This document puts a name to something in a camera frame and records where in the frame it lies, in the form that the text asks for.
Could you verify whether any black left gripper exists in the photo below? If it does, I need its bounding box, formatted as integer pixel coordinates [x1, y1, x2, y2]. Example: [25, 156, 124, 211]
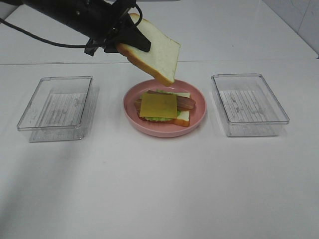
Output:
[62, 0, 151, 56]

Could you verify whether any curved bacon strip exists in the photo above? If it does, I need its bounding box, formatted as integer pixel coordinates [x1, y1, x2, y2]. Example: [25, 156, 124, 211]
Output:
[134, 99, 142, 113]

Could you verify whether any yellow cheese slice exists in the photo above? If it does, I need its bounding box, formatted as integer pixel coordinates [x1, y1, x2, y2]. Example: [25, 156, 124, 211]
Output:
[139, 93, 178, 119]

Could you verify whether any green lettuce leaf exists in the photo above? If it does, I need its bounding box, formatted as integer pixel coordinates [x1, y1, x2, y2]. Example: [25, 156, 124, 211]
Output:
[139, 89, 181, 122]

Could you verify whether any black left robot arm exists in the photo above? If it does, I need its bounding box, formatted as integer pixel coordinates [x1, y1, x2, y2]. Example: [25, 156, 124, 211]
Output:
[22, 0, 151, 56]

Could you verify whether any clear plastic bread tray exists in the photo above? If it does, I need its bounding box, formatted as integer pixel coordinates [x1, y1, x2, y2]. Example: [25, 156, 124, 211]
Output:
[17, 76, 96, 142]

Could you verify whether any pink round plate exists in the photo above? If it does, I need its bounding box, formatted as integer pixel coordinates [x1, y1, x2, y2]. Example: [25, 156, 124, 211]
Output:
[123, 79, 207, 137]

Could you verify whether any clear plastic fillings tray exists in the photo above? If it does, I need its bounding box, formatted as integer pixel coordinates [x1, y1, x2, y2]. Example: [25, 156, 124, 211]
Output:
[211, 73, 290, 137]

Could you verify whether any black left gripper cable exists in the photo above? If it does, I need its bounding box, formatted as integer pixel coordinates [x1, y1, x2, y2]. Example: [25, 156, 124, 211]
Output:
[0, 4, 144, 49]

